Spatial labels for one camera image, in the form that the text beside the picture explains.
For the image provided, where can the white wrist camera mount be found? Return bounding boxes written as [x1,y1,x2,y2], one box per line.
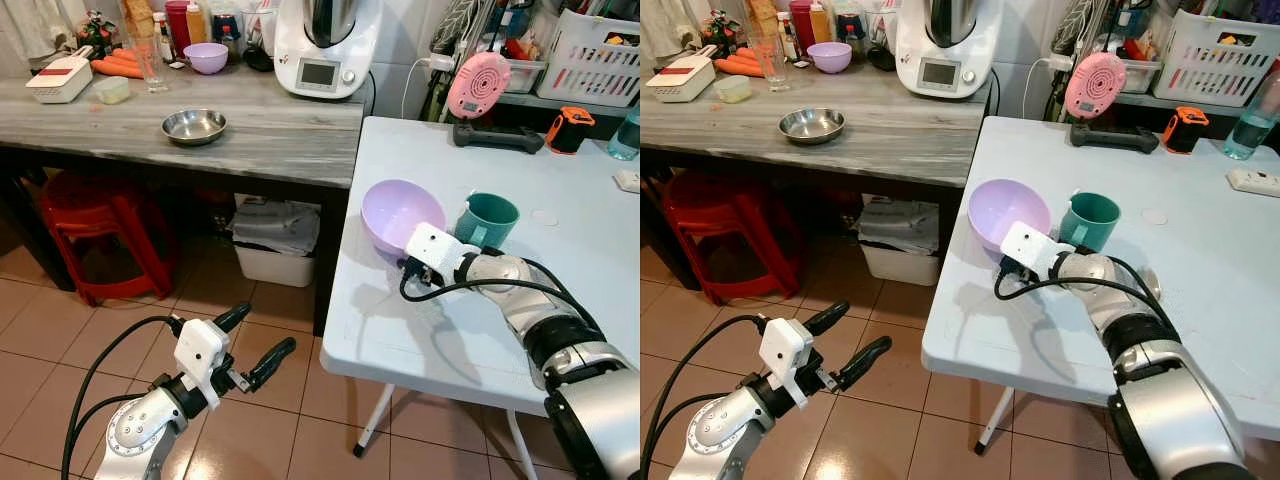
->
[404,222,472,288]
[173,319,233,399]
[757,317,814,409]
[1000,221,1065,283]

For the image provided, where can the black fan base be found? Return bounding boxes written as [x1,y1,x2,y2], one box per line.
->
[452,120,547,155]
[1069,121,1162,155]

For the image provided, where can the teal plastic cup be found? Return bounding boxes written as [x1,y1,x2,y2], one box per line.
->
[1058,192,1123,254]
[455,192,522,252]

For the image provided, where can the red bottle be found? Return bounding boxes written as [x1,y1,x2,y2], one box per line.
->
[788,0,817,57]
[164,0,193,59]

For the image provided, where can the red plastic stool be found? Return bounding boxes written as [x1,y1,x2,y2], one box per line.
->
[661,171,803,307]
[39,170,182,308]

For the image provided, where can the white food processor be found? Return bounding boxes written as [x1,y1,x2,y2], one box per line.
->
[895,0,1004,100]
[273,0,383,101]

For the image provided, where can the clear water bottle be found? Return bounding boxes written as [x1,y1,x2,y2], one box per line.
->
[608,100,641,163]
[1222,63,1280,162]

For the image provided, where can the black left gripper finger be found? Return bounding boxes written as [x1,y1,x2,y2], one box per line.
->
[837,335,894,392]
[212,302,253,334]
[246,337,298,392]
[803,300,852,337]

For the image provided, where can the white wall plug with cable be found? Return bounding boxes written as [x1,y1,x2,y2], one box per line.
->
[1020,52,1075,121]
[400,52,457,121]

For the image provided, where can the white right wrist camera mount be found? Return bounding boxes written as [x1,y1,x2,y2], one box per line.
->
[404,222,472,288]
[1000,221,1065,283]

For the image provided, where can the orange black device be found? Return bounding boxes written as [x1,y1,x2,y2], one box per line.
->
[545,106,596,156]
[1161,106,1211,156]

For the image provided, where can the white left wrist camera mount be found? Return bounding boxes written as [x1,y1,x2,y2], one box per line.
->
[173,319,233,399]
[757,317,814,409]

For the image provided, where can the small purple bowl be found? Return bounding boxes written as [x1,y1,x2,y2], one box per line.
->
[183,42,230,76]
[807,42,854,75]

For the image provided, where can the clear drinking glass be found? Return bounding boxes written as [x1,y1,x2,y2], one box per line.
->
[133,34,170,95]
[755,34,792,94]

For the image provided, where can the orange carrots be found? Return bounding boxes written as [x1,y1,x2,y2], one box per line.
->
[90,48,147,80]
[712,46,767,79]

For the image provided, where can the large purple plastic bowl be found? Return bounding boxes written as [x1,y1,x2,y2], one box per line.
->
[967,179,1053,264]
[361,179,447,268]

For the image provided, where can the white table leg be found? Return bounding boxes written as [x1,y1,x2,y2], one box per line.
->
[974,385,1017,457]
[352,383,397,460]

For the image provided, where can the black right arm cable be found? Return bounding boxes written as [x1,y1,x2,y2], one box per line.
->
[994,256,1181,326]
[399,256,603,333]

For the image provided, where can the stainless steel bowl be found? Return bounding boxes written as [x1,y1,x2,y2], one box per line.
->
[161,108,228,147]
[778,107,846,146]

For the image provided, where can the white plastic basket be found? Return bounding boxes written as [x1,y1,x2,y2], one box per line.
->
[1153,9,1280,108]
[537,9,641,108]

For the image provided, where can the pink round fan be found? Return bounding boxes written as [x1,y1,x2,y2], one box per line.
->
[446,52,512,122]
[1064,52,1128,122]

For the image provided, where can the white bin with bag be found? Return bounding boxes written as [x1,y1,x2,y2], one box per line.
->
[231,194,322,289]
[857,194,942,289]

